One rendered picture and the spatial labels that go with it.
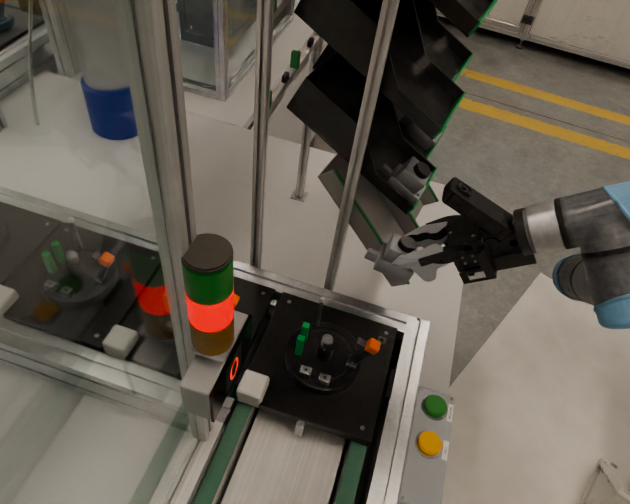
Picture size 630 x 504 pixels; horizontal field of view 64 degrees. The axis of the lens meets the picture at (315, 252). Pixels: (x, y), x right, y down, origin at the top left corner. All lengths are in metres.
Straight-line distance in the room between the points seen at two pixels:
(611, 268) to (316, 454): 0.54
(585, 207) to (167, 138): 0.56
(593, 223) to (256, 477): 0.64
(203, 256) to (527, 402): 0.84
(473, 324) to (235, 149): 1.35
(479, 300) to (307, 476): 1.68
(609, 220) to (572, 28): 4.04
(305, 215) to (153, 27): 1.02
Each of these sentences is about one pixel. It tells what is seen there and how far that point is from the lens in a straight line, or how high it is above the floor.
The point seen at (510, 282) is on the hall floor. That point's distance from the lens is 2.60.
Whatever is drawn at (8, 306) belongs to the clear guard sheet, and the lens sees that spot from 0.33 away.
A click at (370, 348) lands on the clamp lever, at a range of 0.86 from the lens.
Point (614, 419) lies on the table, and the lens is 1.25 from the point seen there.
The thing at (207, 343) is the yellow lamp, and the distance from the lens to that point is 0.58.
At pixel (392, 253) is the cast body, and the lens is 0.83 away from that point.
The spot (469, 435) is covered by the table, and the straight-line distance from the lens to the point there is 1.08.
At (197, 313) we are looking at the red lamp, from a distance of 0.54.
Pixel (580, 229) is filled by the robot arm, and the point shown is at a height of 1.34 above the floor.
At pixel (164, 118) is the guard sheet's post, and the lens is 0.39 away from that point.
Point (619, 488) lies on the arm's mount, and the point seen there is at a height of 1.00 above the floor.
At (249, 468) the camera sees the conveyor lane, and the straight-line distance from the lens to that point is 0.92.
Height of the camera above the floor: 1.78
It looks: 48 degrees down
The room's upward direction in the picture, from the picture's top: 10 degrees clockwise
